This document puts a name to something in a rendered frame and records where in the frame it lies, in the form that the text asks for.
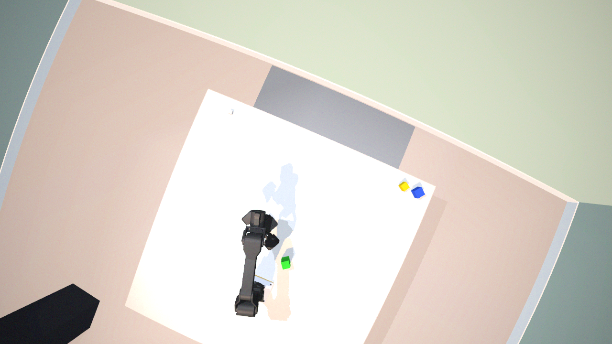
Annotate blue block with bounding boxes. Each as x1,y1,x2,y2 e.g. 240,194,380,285
411,187,425,198

